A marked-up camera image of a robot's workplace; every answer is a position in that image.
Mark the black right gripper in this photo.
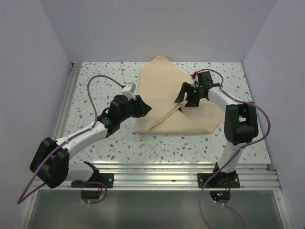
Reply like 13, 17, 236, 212
175, 82, 204, 108

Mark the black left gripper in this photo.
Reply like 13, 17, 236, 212
118, 94, 151, 122

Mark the beige cloth mat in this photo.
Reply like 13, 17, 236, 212
136, 54, 224, 135

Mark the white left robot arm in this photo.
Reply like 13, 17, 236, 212
30, 95, 152, 188

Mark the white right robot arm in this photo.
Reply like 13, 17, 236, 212
174, 71, 259, 187

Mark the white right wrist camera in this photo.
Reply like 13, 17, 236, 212
190, 71, 199, 87

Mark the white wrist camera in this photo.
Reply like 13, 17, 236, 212
121, 83, 136, 99
190, 71, 199, 87

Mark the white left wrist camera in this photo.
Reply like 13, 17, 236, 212
121, 83, 136, 99

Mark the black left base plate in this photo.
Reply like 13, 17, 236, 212
71, 173, 114, 188

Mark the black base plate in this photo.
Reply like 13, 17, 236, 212
71, 173, 114, 188
197, 172, 240, 188

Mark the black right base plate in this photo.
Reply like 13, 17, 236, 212
197, 172, 240, 188

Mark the aluminium rail frame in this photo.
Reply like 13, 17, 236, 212
55, 63, 280, 191

